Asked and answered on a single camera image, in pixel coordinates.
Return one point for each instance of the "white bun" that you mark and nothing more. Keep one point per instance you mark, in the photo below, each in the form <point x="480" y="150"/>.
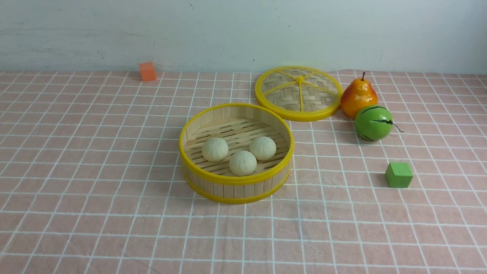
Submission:
<point x="263" y="148"/>
<point x="215" y="149"/>
<point x="242" y="163"/>

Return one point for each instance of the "woven bamboo steamer lid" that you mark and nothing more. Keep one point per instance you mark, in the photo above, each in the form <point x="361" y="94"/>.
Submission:
<point x="299" y="93"/>

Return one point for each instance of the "orange foam cube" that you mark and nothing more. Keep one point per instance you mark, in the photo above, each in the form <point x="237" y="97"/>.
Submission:
<point x="147" y="71"/>

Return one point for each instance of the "orange yellow toy pear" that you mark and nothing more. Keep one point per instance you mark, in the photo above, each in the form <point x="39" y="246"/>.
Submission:
<point x="358" y="95"/>

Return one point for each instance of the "green toy watermelon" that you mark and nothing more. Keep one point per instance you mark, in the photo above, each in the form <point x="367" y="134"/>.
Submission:
<point x="374" y="122"/>

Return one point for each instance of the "pink checkered tablecloth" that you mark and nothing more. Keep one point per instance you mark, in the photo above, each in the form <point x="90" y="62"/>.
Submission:
<point x="91" y="181"/>

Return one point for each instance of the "green foam cube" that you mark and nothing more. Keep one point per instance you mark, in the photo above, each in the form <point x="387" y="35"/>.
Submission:
<point x="398" y="175"/>

